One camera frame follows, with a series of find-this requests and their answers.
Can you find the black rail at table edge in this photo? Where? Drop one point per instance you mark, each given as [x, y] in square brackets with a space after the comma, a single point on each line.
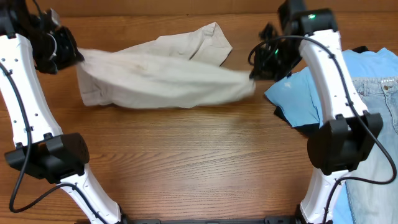
[214, 221]

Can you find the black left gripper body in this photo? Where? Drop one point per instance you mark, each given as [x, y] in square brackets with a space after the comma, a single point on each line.
[68, 48]

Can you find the black garment under t-shirt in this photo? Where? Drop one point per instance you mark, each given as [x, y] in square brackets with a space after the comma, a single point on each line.
[296, 97]

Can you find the light blue t-shirt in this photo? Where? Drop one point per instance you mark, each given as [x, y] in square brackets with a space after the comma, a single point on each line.
[370, 195]

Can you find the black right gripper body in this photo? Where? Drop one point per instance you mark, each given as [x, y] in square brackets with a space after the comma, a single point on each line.
[265, 65]

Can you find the beige cotton shorts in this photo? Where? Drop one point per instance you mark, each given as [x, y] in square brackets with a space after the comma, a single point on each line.
[172, 71]

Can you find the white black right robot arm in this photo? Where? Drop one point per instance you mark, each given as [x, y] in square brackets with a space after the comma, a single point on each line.
[348, 131]

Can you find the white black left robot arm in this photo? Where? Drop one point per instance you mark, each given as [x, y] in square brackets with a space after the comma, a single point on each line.
[41, 149]

